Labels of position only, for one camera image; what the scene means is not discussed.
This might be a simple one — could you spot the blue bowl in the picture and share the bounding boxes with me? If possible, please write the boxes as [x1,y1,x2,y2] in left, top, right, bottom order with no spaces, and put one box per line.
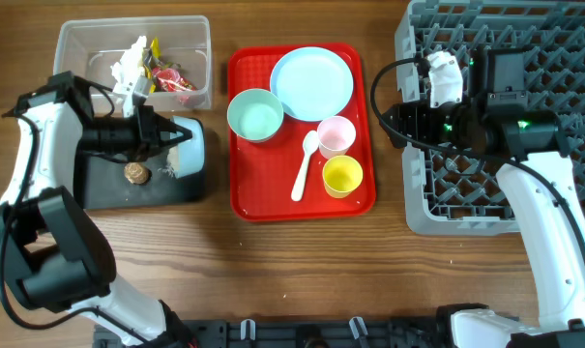
[172,116,206,179]

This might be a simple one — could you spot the brown food ball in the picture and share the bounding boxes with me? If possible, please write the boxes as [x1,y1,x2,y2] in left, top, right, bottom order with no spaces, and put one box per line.
[124,162,151,185]

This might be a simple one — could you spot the red snack wrapper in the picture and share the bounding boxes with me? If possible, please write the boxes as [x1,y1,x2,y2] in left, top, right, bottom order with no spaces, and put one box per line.
[151,67,195,93]

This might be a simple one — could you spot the white tissue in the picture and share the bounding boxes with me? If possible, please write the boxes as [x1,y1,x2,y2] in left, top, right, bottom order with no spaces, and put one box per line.
[111,36,147,95]

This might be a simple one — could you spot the green bowl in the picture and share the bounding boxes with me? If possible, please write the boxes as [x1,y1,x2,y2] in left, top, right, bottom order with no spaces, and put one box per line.
[227,88,284,143]

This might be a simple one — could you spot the pink cup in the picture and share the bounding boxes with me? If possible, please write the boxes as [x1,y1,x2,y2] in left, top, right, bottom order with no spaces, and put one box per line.
[317,116,356,160]

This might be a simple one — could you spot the yellow snack wrapper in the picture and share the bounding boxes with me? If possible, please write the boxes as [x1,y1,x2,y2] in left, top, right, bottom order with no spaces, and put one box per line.
[143,37,162,78]

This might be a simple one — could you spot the white rice grains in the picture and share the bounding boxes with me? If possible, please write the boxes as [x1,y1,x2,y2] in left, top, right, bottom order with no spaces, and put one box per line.
[158,146,179,178]

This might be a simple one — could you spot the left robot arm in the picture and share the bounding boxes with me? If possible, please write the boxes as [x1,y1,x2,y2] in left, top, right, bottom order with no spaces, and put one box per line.
[0,72,198,347]

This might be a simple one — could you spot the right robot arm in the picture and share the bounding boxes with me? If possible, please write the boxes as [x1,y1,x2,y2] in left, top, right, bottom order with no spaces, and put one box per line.
[376,100,585,347]

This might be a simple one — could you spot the black waste tray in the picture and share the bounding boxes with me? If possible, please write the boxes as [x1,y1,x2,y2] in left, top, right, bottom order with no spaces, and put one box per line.
[68,117,208,211]

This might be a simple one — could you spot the grey dishwasher rack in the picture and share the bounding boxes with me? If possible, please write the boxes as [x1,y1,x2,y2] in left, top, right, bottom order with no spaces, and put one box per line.
[395,1,585,236]

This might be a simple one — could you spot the red plastic tray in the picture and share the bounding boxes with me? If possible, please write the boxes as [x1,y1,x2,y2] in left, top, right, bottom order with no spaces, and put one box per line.
[229,43,376,222]

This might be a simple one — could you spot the yellow cup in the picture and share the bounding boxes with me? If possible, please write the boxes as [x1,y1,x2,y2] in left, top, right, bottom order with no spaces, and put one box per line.
[322,155,364,199]

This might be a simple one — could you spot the white plastic spoon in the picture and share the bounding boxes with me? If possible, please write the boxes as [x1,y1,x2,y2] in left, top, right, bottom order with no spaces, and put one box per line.
[291,130,319,202]

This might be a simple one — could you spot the light blue plate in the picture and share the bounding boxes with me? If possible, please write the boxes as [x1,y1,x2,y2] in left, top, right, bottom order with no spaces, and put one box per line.
[270,46,354,122]

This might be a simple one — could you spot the clear plastic bin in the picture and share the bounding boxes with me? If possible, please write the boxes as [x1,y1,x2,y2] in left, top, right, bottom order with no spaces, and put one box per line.
[53,15,213,112]

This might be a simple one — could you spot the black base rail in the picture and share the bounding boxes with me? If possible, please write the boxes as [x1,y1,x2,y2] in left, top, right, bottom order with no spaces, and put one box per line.
[92,316,443,348]

